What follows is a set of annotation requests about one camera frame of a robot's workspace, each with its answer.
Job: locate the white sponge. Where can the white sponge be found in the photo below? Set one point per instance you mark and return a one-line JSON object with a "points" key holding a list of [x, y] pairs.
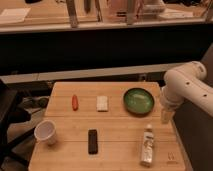
{"points": [[102, 103]]}

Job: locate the black remote control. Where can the black remote control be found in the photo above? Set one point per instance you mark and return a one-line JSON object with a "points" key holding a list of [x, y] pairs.
{"points": [[92, 142]]}

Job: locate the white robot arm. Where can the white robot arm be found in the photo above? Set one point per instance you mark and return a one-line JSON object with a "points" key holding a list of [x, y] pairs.
{"points": [[185, 82]]}

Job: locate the orange carrot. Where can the orange carrot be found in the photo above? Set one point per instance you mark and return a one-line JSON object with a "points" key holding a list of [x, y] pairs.
{"points": [[74, 102]]}

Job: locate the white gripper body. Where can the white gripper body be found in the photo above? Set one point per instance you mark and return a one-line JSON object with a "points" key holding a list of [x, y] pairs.
{"points": [[166, 115]]}

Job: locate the wooden cutting board table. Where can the wooden cutting board table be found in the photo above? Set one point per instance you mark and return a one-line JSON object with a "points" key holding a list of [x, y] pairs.
{"points": [[120, 133]]}

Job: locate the white paper sheet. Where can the white paper sheet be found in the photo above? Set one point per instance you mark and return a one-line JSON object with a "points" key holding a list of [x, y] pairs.
{"points": [[15, 15]]}

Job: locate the green bowl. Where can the green bowl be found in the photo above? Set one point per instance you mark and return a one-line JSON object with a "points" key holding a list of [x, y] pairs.
{"points": [[138, 101]]}

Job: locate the white squeeze bottle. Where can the white squeeze bottle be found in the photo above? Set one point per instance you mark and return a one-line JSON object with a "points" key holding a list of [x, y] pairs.
{"points": [[147, 146]]}

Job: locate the black chair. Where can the black chair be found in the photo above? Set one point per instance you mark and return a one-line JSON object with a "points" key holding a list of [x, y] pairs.
{"points": [[11, 113]]}

